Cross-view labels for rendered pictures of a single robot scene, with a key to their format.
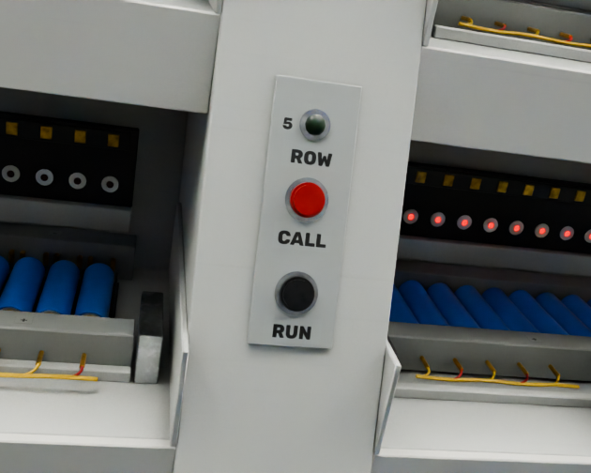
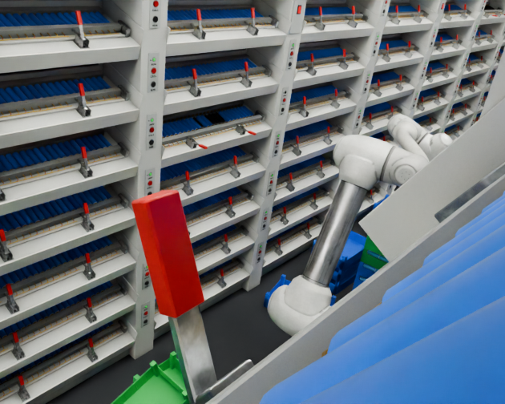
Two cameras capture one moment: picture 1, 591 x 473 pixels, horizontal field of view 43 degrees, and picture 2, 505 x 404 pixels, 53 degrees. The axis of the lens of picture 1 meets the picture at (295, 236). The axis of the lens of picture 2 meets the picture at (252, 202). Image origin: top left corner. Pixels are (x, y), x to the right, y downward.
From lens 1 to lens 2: 1.94 m
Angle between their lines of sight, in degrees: 46
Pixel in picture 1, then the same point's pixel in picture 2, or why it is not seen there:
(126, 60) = (271, 90)
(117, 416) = (264, 126)
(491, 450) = (293, 120)
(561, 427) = (296, 115)
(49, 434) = (263, 129)
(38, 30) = (265, 89)
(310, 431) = (281, 123)
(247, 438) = (277, 125)
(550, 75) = (302, 79)
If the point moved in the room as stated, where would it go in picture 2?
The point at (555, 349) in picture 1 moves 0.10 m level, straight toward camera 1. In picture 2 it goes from (293, 106) to (301, 113)
